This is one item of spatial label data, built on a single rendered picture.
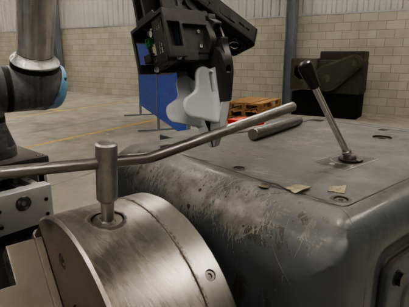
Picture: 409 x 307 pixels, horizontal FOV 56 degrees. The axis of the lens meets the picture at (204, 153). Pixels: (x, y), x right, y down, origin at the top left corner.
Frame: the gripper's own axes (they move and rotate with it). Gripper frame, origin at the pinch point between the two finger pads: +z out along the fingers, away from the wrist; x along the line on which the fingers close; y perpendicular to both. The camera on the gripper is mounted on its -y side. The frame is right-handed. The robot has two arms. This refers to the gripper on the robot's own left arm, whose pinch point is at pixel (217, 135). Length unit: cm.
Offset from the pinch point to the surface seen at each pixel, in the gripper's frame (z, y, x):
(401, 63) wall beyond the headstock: -122, -914, -367
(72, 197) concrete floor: 20, -101, -360
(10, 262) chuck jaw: 9.7, 22.3, -12.9
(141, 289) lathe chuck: 12.9, 14.9, 3.0
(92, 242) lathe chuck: 8.3, 16.9, -1.4
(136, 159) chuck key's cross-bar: 1.1, 11.1, -0.3
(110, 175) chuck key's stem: 2.2, 14.0, -0.9
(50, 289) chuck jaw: 13.7, 19.0, -11.3
